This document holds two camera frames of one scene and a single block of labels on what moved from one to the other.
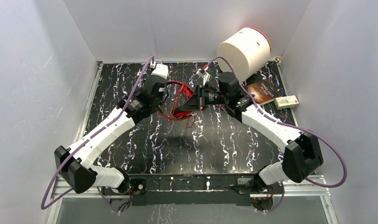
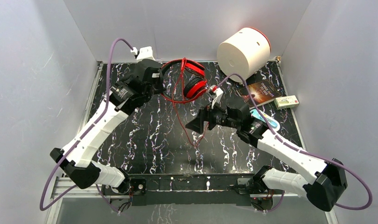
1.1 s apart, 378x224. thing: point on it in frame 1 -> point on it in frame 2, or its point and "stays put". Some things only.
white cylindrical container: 248,51 stays put
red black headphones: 187,91 -> 194,87
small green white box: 286,101 stays put
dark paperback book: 264,92 stays put
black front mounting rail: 202,188 stays put
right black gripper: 197,102 -> 205,115
